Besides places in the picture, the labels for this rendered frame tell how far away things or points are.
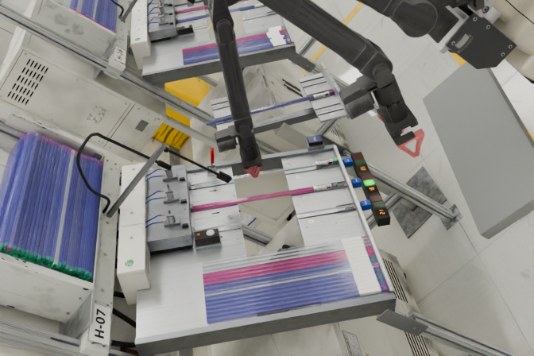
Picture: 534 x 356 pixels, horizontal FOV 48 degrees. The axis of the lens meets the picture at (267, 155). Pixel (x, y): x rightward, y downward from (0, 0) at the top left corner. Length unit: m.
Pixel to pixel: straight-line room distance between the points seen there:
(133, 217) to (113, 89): 1.07
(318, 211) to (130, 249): 0.60
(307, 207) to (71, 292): 0.77
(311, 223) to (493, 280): 0.84
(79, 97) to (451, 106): 1.67
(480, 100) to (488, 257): 0.75
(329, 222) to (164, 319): 0.59
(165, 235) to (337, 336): 0.63
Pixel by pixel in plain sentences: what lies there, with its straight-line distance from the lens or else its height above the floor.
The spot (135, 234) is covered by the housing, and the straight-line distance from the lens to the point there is 1.87.
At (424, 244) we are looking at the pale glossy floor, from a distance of 2.73.
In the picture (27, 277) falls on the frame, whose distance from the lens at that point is 1.67.
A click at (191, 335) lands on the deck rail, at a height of 1.13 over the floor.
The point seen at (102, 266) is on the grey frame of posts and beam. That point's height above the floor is 1.35.
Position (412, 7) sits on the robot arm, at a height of 1.27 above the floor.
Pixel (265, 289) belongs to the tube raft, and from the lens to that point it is 1.74.
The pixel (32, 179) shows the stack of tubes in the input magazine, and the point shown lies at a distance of 1.89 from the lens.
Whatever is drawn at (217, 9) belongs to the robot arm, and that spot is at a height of 1.44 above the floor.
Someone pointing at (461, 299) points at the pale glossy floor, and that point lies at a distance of 2.53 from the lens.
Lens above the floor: 1.94
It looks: 28 degrees down
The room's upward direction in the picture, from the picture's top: 63 degrees counter-clockwise
